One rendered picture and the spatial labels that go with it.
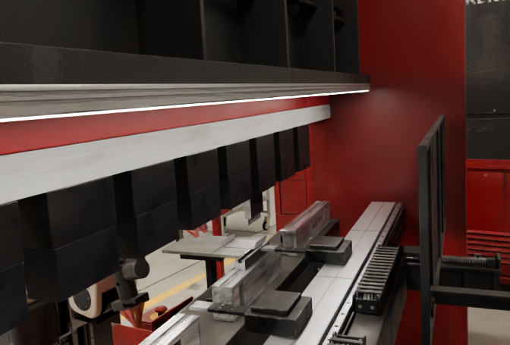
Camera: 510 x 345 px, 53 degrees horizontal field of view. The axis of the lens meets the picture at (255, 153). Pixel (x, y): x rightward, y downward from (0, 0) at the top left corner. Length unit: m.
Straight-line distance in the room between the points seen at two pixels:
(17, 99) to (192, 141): 0.69
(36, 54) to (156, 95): 0.17
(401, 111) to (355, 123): 0.20
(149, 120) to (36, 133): 0.28
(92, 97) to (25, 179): 0.25
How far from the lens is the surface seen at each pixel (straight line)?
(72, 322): 2.30
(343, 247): 1.47
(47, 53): 0.54
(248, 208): 1.50
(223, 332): 1.36
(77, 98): 0.52
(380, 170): 2.30
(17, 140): 0.75
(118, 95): 0.57
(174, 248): 1.64
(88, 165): 0.85
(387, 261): 1.31
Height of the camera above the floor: 1.46
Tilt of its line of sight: 7 degrees down
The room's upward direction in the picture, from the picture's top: 3 degrees counter-clockwise
